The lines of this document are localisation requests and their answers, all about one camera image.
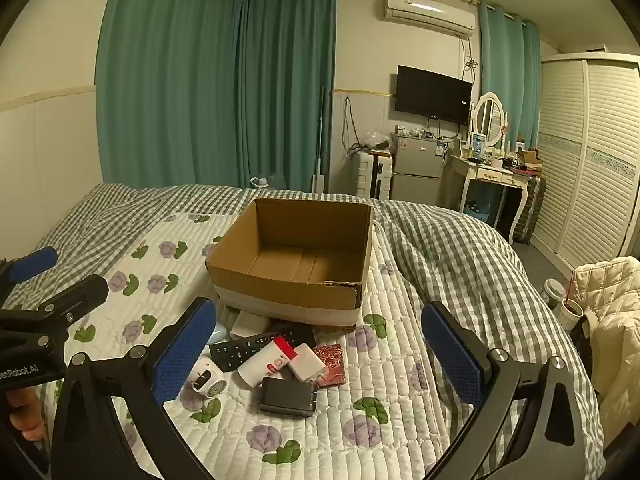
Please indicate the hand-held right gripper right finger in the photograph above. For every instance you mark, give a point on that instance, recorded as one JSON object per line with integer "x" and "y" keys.
{"x": 452, "y": 355}

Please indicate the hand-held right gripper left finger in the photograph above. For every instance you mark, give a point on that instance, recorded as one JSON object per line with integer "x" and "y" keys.
{"x": 185, "y": 350}

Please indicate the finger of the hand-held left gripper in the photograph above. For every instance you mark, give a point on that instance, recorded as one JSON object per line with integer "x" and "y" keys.
{"x": 31, "y": 263}
{"x": 80, "y": 294}

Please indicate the small white round gadget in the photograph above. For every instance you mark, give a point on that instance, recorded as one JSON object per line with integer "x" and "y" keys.
{"x": 210, "y": 379}

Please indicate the pale blue earbud case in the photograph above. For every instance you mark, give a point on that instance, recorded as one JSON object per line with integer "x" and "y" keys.
{"x": 220, "y": 333}

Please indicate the black remote control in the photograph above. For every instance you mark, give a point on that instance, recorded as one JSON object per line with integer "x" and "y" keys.
{"x": 235, "y": 351}

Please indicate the white square box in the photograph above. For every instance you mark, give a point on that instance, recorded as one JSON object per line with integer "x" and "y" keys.
{"x": 248, "y": 324}

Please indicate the white tube with red cap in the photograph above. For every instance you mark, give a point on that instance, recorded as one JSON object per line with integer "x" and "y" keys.
{"x": 260, "y": 366}

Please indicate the black power adapter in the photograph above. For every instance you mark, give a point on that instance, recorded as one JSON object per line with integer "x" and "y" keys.
{"x": 285, "y": 397}

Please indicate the red patterned packet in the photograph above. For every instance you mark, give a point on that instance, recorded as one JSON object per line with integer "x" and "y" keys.
{"x": 333, "y": 366}

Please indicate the white charger plug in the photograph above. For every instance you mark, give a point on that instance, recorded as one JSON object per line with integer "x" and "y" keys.
{"x": 307, "y": 362}

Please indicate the brown cardboard box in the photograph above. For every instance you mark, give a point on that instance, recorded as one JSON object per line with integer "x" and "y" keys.
{"x": 300, "y": 255}

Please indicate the person's left hand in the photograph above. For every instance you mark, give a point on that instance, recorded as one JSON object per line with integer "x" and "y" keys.
{"x": 24, "y": 412}

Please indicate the white lidded cup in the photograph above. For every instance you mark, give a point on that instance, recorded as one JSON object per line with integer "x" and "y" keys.
{"x": 551, "y": 292}

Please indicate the drink cup with straw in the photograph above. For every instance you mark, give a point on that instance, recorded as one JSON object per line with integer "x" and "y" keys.
{"x": 569, "y": 312}

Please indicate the white floral quilted mat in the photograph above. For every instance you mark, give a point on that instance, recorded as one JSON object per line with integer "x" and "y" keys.
{"x": 300, "y": 440}

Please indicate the blue bin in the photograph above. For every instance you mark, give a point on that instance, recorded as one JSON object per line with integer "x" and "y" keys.
{"x": 475, "y": 208}

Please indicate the dark suitcase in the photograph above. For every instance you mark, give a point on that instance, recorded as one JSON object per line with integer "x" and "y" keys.
{"x": 531, "y": 210}

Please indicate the white quilted jacket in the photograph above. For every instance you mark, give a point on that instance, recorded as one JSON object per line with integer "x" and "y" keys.
{"x": 617, "y": 340}

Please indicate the white dressing table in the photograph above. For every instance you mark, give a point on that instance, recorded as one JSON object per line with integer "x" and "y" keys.
{"x": 480, "y": 172}

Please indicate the silver small fridge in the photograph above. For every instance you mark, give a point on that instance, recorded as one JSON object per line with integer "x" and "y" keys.
{"x": 416, "y": 170}

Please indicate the white suitcase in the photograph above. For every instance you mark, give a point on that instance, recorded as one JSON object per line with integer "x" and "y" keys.
{"x": 372, "y": 175}

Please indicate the small brown box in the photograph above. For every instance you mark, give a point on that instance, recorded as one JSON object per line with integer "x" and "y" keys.
{"x": 530, "y": 159}

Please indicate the wide green curtain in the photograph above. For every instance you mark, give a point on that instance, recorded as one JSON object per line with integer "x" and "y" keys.
{"x": 165, "y": 85}

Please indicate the clear plastic bag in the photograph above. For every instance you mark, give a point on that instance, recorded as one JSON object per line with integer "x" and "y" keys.
{"x": 376, "y": 140}

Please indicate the white louvred wardrobe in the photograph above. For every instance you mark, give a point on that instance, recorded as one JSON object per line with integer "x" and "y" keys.
{"x": 590, "y": 160}

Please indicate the white oval mirror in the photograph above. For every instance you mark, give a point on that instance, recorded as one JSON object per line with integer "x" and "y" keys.
{"x": 489, "y": 117}

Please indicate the narrow green curtain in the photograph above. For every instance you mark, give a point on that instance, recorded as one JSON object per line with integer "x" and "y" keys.
{"x": 507, "y": 75}

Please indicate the white air conditioner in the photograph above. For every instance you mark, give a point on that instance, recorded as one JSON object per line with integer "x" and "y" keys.
{"x": 430, "y": 12}

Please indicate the black wall television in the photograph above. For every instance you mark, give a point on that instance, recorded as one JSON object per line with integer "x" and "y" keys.
{"x": 432, "y": 95}

